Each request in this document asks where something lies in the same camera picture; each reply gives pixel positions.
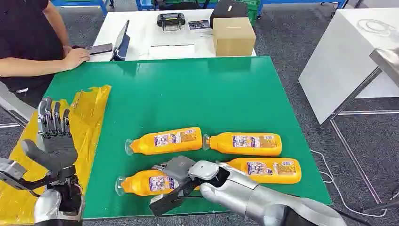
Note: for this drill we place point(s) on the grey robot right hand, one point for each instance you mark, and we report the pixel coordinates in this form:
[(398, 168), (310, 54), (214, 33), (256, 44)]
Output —
[(179, 168)]

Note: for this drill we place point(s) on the person's right hand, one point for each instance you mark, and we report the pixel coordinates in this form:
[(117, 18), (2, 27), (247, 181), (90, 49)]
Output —
[(76, 57)]

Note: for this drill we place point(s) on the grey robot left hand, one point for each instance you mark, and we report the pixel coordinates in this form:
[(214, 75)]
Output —
[(57, 149)]

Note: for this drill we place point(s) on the orange drink bottle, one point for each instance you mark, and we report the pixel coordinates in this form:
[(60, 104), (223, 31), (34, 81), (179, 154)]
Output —
[(271, 171), (140, 184), (246, 145), (165, 143)]

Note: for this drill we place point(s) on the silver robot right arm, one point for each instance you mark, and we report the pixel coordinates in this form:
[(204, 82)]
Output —
[(249, 196)]

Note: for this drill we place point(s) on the dark smartphone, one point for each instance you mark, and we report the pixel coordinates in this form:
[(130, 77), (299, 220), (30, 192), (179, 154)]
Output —
[(99, 49)]

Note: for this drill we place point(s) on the yellow plastic sheet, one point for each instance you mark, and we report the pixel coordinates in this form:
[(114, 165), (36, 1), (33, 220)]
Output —
[(87, 118)]

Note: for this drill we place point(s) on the tablet in blue case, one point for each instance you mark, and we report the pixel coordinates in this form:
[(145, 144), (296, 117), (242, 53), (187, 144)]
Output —
[(121, 43)]

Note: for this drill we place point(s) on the person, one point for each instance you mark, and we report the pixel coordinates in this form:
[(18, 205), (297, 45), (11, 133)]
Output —
[(25, 34)]

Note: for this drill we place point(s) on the blue metal rack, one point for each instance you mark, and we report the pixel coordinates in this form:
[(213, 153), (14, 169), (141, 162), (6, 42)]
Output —
[(145, 3), (93, 2)]

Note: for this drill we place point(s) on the grey chair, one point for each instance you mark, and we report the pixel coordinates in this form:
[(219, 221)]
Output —
[(12, 103)]

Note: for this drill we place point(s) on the green table mat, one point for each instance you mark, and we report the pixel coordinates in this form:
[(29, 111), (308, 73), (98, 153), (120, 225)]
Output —
[(193, 99)]

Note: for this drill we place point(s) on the white desk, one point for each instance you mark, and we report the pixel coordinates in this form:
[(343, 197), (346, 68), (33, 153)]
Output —
[(143, 31)]

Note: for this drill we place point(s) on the flat white box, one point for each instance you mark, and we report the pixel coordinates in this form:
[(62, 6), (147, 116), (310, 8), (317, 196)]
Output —
[(171, 51)]

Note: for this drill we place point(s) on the black handheld controller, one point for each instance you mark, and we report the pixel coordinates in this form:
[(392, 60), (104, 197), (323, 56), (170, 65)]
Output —
[(170, 20)]

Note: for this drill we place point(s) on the printed leaflet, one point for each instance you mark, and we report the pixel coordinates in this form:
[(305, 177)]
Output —
[(199, 25)]

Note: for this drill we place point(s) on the brown cardboard box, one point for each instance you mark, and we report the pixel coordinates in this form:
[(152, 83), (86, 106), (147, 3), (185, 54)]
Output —
[(233, 37)]

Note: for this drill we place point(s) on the black bag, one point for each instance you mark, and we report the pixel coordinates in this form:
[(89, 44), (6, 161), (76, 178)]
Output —
[(227, 9)]

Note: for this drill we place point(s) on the large white table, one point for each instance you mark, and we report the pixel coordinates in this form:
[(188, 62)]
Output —
[(339, 62)]

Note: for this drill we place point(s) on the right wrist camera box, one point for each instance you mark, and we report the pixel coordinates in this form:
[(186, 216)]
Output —
[(165, 202)]

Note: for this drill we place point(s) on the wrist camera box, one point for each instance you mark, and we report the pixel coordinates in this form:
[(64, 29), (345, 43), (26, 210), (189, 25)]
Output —
[(165, 202), (11, 170)]

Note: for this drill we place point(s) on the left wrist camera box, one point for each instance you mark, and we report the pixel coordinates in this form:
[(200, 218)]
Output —
[(11, 170)]

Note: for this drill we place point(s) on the grey metal table frame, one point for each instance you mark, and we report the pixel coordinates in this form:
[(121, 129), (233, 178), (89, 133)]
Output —
[(355, 96)]

